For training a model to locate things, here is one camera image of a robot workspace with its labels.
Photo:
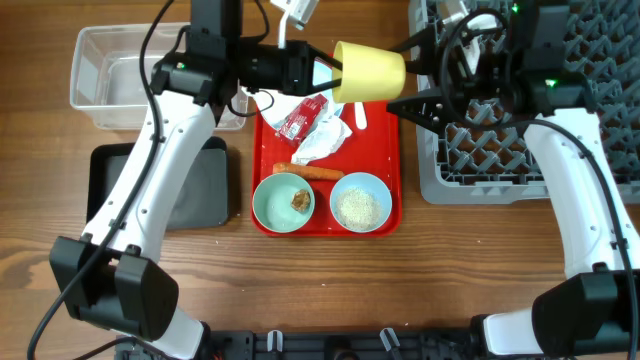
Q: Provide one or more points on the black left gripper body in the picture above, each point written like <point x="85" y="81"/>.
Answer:
<point x="269" y="67"/>

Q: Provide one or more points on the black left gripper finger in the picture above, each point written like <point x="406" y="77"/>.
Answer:
<point x="326" y="86"/>
<point x="325" y="57"/>

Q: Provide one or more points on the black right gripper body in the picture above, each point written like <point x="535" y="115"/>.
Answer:
<point x="482" y="84"/>

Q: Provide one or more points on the yellow plastic cup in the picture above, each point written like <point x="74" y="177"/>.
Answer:
<point x="368" y="74"/>

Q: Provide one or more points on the brown food scrap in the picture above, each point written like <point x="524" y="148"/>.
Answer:
<point x="301" y="201"/>

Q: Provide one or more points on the blue bowl with rice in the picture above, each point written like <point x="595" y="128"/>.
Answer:
<point x="361" y="202"/>

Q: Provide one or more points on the green bowl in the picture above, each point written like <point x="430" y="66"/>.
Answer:
<point x="272" y="203"/>

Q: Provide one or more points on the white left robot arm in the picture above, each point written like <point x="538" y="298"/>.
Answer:
<point x="110" y="276"/>

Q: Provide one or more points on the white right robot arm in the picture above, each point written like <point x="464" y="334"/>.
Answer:
<point x="595" y="309"/>

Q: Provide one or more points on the grey dishwasher rack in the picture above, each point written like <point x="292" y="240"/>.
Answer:
<point x="463" y="166"/>

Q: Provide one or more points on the light blue plate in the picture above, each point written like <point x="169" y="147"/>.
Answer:
<point x="275" y="107"/>

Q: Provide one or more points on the red snack wrapper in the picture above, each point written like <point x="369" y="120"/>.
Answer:
<point x="299" y="122"/>

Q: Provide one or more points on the crumpled white napkin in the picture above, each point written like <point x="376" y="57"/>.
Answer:
<point x="325" y="139"/>

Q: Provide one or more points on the white plastic spoon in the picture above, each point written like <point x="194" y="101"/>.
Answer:
<point x="360" y="116"/>

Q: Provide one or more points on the orange carrot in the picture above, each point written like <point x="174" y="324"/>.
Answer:
<point x="308" y="172"/>

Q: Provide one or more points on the red serving tray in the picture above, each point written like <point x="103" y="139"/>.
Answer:
<point x="374" y="150"/>

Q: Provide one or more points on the black tray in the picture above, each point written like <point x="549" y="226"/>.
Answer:
<point x="203" y="200"/>

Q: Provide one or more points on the clear plastic bin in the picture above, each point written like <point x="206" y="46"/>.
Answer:
<point x="105" y="82"/>

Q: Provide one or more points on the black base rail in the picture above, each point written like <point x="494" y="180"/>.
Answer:
<point x="385" y="344"/>

